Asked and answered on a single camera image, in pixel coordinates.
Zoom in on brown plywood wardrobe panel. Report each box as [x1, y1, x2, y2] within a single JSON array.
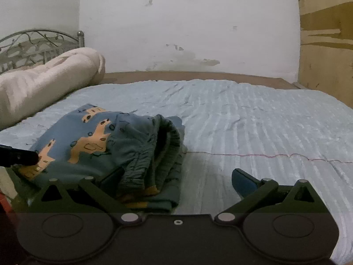
[[298, 0, 353, 106]]

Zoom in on grey metal headboard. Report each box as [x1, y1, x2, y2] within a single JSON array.
[[1, 29, 85, 74]]

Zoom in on rolled cream comforter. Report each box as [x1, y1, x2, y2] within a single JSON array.
[[1, 47, 105, 130]]

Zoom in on blue pants with orange cars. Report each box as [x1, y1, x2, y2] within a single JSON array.
[[8, 104, 185, 212]]

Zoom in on light blue quilted bed cover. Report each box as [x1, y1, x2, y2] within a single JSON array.
[[1, 79, 352, 264]]

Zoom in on brown wooden bed frame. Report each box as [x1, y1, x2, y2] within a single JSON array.
[[101, 71, 298, 90]]

